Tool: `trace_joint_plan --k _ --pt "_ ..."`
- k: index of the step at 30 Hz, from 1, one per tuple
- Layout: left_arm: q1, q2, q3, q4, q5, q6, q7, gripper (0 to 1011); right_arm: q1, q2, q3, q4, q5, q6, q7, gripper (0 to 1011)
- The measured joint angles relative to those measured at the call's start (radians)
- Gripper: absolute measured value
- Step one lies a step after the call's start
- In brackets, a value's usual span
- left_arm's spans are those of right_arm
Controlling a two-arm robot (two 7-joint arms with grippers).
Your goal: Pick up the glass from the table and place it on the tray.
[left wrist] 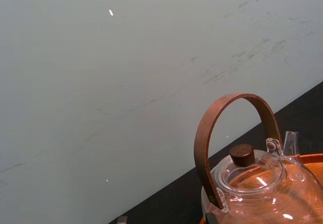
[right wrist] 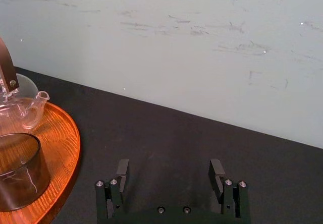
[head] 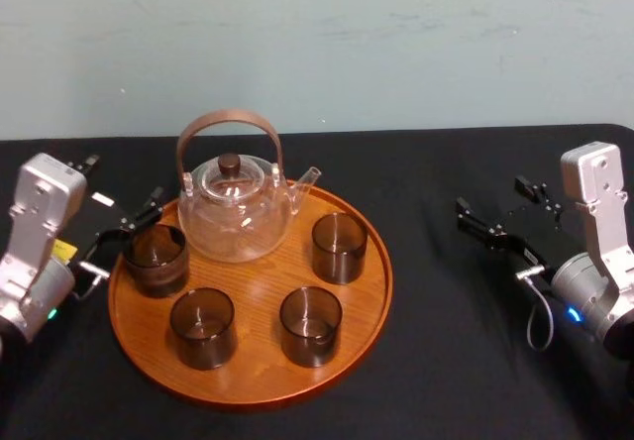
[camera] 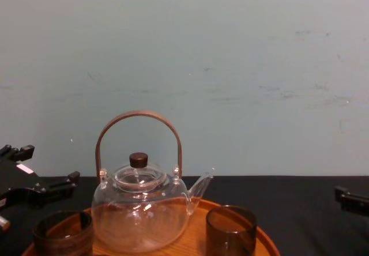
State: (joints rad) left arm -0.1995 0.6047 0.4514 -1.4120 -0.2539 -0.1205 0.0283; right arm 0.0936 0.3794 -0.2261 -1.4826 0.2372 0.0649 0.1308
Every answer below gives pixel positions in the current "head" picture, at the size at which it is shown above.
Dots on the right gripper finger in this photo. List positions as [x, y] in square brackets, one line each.
[478, 224]
[541, 196]

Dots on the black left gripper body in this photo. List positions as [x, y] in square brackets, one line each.
[94, 222]

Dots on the round wooden tray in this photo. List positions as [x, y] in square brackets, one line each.
[257, 375]

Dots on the black table cloth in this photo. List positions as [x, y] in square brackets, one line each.
[446, 361]

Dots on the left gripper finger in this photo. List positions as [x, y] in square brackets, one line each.
[85, 166]
[141, 214]

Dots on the glass lid with brown knob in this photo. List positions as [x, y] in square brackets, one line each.
[229, 164]

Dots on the smoky glass cup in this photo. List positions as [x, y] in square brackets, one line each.
[311, 346]
[157, 271]
[203, 346]
[340, 261]

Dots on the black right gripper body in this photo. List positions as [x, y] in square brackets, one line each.
[540, 247]

